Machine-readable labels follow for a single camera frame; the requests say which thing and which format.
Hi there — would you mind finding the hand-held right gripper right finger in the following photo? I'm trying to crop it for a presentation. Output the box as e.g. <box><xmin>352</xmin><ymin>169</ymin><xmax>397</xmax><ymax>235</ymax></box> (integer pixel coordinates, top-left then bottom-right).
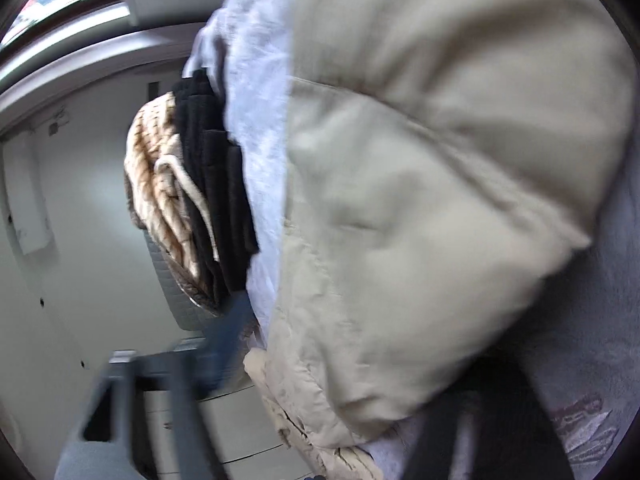
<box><xmin>404</xmin><ymin>354</ymin><xmax>567</xmax><ymax>480</ymax></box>

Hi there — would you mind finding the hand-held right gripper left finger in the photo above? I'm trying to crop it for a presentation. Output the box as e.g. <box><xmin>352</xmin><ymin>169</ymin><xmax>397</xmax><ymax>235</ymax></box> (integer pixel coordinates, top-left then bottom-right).
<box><xmin>54</xmin><ymin>294</ymin><xmax>255</xmax><ymax>480</ymax></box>

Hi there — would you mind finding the beige padded jacket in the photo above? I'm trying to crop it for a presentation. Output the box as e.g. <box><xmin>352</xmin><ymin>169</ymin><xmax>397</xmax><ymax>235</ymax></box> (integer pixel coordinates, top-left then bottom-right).
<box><xmin>243</xmin><ymin>0</ymin><xmax>637</xmax><ymax>480</ymax></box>

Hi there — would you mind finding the black knitted garment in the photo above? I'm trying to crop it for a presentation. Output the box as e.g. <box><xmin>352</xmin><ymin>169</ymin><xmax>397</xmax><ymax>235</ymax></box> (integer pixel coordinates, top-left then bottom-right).
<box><xmin>172</xmin><ymin>69</ymin><xmax>261</xmax><ymax>293</ymax></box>

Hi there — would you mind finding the beige brown striped fuzzy garment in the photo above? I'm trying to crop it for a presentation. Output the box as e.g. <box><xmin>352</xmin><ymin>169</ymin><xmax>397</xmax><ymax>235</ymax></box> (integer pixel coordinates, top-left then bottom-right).
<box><xmin>123</xmin><ymin>91</ymin><xmax>225</xmax><ymax>315</ymax></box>

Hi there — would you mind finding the white wardrobe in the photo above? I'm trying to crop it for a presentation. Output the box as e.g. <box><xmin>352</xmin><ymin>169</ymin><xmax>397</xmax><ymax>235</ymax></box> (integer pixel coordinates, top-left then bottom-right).
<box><xmin>0</xmin><ymin>67</ymin><xmax>198</xmax><ymax>391</ymax></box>

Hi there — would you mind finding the lavender plush embroidered blanket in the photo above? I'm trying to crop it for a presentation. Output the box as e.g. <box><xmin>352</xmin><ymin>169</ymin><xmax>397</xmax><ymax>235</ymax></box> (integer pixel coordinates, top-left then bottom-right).
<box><xmin>181</xmin><ymin>0</ymin><xmax>640</xmax><ymax>480</ymax></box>

